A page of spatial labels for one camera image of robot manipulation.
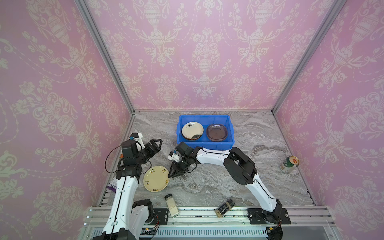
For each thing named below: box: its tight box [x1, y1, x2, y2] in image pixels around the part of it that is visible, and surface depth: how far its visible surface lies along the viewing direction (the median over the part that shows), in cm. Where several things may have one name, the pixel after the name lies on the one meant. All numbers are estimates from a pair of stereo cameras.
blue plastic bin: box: [176, 115, 235, 149], surface depth 106 cm
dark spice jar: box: [215, 198, 236, 218], surface depth 76 cm
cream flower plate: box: [143, 165, 170, 193], surface depth 87 cm
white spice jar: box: [164, 193, 180, 218], surface depth 76 cm
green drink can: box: [280, 156, 300, 174], surface depth 84 cm
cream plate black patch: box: [181, 121, 204, 140], surface depth 106 cm
